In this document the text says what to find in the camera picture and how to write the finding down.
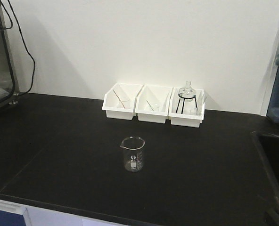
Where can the black bench sink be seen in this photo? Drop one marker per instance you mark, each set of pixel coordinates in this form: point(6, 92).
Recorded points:
point(267, 145)

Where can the middle white plastic bin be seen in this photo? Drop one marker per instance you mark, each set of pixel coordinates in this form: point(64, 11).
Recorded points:
point(159, 98)

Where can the white plastic bin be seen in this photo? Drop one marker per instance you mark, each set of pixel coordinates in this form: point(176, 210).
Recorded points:
point(128, 93)
point(159, 98)
point(190, 114)

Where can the left white plastic bin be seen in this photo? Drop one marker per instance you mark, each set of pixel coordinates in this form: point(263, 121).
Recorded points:
point(128, 93)

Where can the right white plastic bin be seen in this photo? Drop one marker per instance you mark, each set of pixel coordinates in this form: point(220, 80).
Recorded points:
point(190, 114)

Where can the round glass flask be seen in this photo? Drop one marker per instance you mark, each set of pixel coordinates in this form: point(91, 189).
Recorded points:
point(187, 92)

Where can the blue cabinet front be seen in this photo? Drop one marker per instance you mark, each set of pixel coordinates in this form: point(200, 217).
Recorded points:
point(11, 219)

